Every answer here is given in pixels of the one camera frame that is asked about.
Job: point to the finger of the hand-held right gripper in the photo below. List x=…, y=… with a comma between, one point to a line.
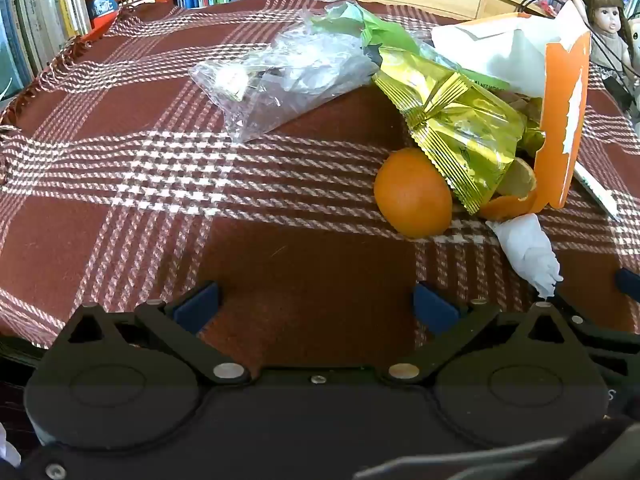
x=610, y=340
x=629, y=282

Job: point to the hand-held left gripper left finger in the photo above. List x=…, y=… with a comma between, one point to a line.
x=197, y=306

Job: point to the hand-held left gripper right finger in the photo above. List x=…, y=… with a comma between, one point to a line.
x=434, y=307

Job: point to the white tissue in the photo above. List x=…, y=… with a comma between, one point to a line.
x=525, y=250

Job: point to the orange fruit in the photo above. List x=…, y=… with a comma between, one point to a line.
x=410, y=195

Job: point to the gold snack packet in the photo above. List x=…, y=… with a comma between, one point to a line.
x=460, y=125

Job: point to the clear plastic bag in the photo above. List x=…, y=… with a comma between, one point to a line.
x=300, y=75

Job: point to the row of pale upright books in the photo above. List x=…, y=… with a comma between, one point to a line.
x=35, y=25

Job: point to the white paper strip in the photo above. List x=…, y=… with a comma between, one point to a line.
x=595, y=192

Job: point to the red plaid blanket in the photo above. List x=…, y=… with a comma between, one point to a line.
x=300, y=260

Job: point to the orange peel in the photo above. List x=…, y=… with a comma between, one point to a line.
x=520, y=180

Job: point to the orange white paper box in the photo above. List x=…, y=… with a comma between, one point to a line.
x=560, y=125

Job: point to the small black device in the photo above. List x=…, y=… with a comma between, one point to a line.
x=617, y=92

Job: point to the brown food scraps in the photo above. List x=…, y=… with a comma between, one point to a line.
x=522, y=105

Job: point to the brown-haired doll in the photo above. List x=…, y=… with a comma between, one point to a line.
x=607, y=15

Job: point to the green plastic bag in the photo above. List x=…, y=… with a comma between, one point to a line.
x=380, y=27

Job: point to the red flat box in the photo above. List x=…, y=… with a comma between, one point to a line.
x=100, y=27

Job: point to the blue round container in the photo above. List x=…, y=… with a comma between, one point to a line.
x=102, y=7

